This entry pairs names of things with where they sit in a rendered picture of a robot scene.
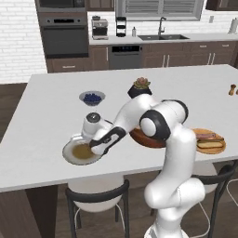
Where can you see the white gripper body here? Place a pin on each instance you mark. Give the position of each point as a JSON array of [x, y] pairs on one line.
[[78, 138]]

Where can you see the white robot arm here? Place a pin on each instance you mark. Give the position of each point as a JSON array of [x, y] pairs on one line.
[[178, 148]]

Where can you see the grey plate with brown centre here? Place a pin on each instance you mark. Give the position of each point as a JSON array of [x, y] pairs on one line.
[[81, 152]]

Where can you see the bowl of blueberries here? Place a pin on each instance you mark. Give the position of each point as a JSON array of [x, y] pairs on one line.
[[92, 99]]

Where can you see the brown wooden bowl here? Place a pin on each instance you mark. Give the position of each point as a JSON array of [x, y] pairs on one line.
[[145, 140]]

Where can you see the pink sausage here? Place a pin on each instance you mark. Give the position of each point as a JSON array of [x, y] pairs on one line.
[[205, 136]]

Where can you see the tan hot dog bun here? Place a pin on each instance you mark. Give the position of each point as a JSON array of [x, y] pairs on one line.
[[210, 144]]

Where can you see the round wooden plate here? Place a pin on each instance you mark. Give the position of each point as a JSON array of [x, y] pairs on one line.
[[214, 150]]

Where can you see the black stool with white seat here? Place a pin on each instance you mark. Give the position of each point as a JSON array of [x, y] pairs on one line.
[[96, 193], [221, 178]]

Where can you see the succulent in black pot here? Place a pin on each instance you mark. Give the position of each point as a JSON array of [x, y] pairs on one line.
[[139, 88]]

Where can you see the grey dishwasher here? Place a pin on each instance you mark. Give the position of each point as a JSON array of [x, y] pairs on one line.
[[125, 58]]

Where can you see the silver coffee machine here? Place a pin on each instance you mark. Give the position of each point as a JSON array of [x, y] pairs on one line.
[[99, 28]]

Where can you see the white soap bottle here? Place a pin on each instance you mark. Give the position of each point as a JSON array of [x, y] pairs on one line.
[[134, 32]]

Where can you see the dark double sink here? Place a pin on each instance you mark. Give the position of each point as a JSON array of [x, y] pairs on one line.
[[162, 37]]

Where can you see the brown base cupboard run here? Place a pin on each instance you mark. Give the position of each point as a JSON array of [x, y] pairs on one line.
[[186, 55]]

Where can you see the dark kitchen tap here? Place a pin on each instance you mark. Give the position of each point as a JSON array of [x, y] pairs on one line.
[[161, 26]]

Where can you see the window with blinds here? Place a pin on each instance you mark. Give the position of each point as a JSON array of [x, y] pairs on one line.
[[159, 8]]

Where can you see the brown pepper mill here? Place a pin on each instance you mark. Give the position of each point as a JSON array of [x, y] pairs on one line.
[[232, 89]]

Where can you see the white paper towel roll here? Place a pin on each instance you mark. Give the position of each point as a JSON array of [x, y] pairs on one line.
[[233, 26]]

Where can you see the wall oven stack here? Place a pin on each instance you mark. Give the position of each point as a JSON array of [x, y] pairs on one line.
[[63, 34]]

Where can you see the brown wall cupboard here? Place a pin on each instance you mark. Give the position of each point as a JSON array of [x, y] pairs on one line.
[[222, 4], [99, 4]]

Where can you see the white wall socket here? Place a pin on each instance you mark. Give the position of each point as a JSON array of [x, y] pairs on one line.
[[211, 19]]

